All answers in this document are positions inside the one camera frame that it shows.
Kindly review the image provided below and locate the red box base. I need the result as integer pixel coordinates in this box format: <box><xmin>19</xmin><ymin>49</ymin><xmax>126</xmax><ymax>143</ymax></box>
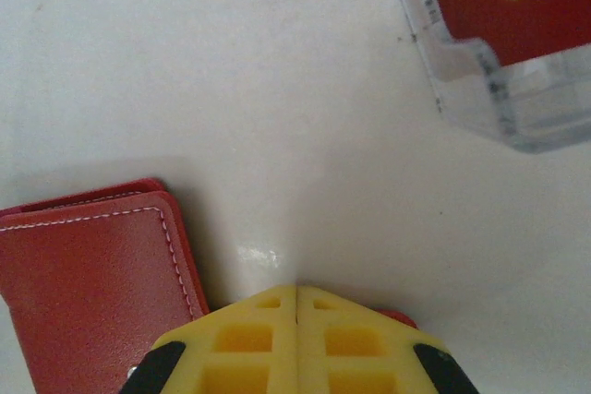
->
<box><xmin>0</xmin><ymin>176</ymin><xmax>419</xmax><ymax>394</ymax></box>

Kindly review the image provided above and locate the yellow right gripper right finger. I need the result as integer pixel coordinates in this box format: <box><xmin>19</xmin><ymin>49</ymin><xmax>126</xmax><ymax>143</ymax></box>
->
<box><xmin>297</xmin><ymin>283</ymin><xmax>481</xmax><ymax>394</ymax></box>

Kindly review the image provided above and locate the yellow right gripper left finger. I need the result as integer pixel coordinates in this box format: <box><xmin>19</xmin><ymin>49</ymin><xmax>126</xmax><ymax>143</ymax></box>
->
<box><xmin>119</xmin><ymin>283</ymin><xmax>297</xmax><ymax>394</ymax></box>

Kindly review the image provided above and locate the clear acrylic card box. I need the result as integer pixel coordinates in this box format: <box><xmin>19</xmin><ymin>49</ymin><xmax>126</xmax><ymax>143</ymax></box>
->
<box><xmin>382</xmin><ymin>0</ymin><xmax>591</xmax><ymax>155</ymax></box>

